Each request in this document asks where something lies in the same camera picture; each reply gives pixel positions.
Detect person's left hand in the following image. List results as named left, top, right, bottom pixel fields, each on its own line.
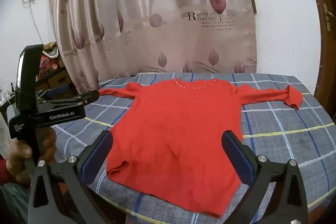
left=7, top=129, right=57, bottom=186

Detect red knit sweater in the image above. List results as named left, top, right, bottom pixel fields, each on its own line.
left=98, top=79, right=302, bottom=219

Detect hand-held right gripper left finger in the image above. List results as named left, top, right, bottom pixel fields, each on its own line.
left=28, top=130, right=114, bottom=224

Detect brown wooden door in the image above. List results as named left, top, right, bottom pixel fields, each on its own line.
left=297, top=0, right=336, bottom=119

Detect cardboard box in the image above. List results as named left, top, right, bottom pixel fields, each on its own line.
left=37, top=69, right=72, bottom=94

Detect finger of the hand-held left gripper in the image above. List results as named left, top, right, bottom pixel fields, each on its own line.
left=39, top=90, right=100, bottom=109

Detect white plug adapters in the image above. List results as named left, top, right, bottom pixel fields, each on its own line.
left=0, top=80, right=17, bottom=109

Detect brass door handle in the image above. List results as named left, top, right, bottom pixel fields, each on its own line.
left=324, top=4, right=335, bottom=32

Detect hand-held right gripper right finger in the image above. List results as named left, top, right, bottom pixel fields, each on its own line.
left=221, top=130, right=309, bottom=224

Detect white hanging cable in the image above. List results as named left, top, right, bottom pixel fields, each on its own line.
left=20, top=0, right=45, bottom=44

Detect grey plaid bed sheet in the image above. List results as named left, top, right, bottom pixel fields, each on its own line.
left=52, top=72, right=336, bottom=224

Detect colourful toy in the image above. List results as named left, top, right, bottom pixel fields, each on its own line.
left=39, top=42, right=61, bottom=75

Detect teal cloth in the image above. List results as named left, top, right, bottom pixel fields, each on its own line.
left=0, top=182, right=30, bottom=224

